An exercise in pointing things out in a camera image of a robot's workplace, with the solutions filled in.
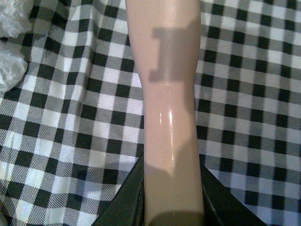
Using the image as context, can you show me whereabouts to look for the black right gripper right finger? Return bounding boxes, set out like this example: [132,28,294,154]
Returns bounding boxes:
[201,166,265,226]

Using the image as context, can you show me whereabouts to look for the beige hand brush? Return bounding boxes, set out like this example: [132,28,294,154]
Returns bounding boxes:
[126,0,205,226]

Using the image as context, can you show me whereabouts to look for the crumpled white tissue paper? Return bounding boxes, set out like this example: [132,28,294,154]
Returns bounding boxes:
[0,0,36,92]

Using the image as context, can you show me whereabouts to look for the black white checkered cloth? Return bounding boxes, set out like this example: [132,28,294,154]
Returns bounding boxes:
[0,0,301,226]

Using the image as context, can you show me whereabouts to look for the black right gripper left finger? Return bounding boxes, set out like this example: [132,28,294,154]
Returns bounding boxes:
[100,154,144,226]

